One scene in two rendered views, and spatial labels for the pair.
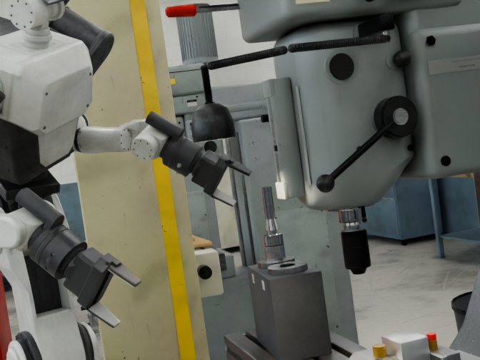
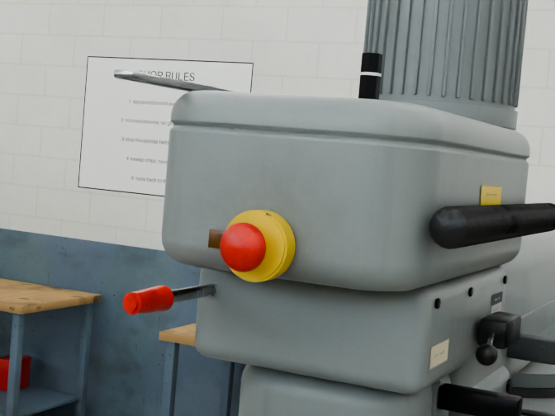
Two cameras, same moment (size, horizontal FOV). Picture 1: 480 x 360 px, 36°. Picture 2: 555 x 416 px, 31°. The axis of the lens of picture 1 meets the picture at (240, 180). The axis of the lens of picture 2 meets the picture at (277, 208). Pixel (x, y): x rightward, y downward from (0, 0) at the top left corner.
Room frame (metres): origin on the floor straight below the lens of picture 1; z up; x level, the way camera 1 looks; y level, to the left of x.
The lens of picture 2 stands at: (0.71, 0.63, 1.84)
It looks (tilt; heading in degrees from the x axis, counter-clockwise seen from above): 3 degrees down; 312
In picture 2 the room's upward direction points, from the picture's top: 5 degrees clockwise
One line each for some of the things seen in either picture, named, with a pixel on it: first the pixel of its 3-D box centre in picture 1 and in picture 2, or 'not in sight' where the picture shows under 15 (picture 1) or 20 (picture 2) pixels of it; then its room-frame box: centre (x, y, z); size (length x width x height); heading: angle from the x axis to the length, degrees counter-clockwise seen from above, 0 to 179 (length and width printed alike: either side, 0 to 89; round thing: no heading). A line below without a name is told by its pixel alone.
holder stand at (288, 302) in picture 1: (286, 304); not in sight; (1.70, -0.07, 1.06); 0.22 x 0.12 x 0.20; 12
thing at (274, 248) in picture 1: (274, 248); not in sight; (1.75, -0.06, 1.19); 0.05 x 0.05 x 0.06
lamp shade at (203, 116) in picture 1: (211, 121); not in sight; (1.24, 0.03, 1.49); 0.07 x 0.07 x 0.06
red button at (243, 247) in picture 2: not in sight; (245, 247); (1.26, 0.05, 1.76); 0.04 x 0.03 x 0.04; 17
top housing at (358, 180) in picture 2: not in sight; (365, 188); (1.34, -0.21, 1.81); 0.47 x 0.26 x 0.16; 107
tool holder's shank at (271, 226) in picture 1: (268, 210); not in sight; (1.75, -0.06, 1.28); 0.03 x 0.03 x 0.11
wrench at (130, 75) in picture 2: not in sight; (196, 87); (1.40, -0.01, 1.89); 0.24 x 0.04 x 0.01; 107
